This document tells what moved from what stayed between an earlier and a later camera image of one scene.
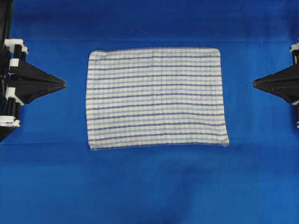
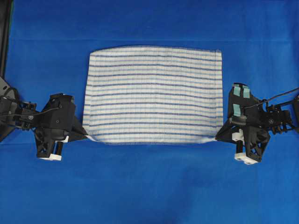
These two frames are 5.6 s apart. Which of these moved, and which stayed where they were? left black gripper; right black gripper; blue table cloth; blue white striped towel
Moved: left black gripper; right black gripper
Stayed: blue white striped towel; blue table cloth
